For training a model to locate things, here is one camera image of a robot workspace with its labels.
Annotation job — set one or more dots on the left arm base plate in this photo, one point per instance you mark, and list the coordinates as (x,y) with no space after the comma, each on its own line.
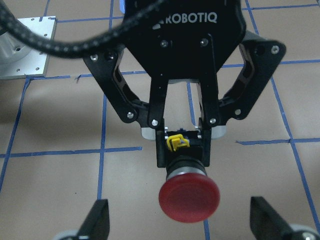
(17,60)

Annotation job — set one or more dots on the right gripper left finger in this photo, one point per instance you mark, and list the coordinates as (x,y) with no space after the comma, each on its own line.
(96,225)

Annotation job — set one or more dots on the red emergency stop button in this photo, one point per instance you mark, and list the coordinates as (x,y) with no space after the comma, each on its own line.
(188,195)

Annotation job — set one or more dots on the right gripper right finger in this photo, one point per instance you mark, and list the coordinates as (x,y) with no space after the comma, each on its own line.
(266,224)

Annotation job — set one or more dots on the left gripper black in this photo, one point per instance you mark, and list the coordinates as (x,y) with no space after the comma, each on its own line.
(192,39)

